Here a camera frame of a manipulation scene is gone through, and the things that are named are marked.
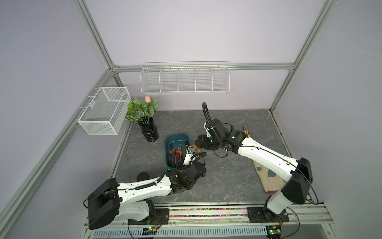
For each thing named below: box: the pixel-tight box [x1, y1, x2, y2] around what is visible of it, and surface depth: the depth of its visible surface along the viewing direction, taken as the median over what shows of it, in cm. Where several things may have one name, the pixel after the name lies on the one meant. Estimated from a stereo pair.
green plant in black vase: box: [124, 95, 160, 142], surface depth 90 cm
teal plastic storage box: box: [165, 133, 191, 170], surface depth 100 cm
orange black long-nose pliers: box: [168, 143, 176, 163], surface depth 98 cm
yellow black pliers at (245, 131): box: [243, 124, 252, 137], surface depth 107 cm
